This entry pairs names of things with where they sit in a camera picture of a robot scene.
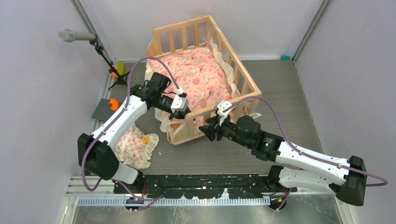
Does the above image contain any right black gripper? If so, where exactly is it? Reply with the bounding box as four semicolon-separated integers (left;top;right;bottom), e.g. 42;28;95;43
199;112;252;148

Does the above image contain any pink printed cushion with ties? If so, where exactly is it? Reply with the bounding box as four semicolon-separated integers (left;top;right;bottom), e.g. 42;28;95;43
145;40;261;145

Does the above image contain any wooden slatted pet bed frame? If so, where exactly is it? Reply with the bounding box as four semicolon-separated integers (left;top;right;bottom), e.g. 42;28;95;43
145;15;262;145

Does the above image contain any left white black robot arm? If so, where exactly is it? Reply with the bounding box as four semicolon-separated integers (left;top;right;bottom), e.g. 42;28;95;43
77;72;191;193

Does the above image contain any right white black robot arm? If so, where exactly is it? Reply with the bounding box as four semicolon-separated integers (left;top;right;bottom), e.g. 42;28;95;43
199;115;367;206

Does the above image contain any small checkered ruffled pillow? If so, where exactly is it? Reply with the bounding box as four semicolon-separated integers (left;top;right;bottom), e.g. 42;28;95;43
115;124;159;170

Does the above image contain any orange curved toy piece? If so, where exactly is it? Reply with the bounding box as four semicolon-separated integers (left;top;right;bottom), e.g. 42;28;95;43
108;98;120;111

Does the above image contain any orange green toy ball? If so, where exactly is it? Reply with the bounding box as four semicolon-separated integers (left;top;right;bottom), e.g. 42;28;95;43
111;62;125;78

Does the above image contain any grey building plate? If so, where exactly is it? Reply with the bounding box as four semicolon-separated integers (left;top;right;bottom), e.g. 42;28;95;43
92;98;116;121

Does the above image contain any teal small block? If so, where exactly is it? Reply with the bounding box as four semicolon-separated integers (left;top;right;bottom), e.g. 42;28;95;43
280;55;291;60

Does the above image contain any silver microphone on tripod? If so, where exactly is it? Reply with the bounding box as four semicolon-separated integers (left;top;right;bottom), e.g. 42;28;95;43
58;28;129;90

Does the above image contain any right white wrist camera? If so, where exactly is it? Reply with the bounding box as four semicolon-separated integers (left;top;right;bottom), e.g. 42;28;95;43
215;99;232;126

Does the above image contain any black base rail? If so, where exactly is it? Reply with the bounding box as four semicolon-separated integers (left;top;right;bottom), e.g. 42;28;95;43
132;174;287;199

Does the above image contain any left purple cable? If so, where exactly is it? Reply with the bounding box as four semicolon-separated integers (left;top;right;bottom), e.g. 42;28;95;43
80;56;183;212

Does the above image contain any purple cable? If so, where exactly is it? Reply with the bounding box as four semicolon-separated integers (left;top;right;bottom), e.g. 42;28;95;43
222;96;389;212
80;56;183;212

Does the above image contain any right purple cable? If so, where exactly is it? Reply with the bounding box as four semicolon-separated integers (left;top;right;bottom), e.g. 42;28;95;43
222;96;389;212

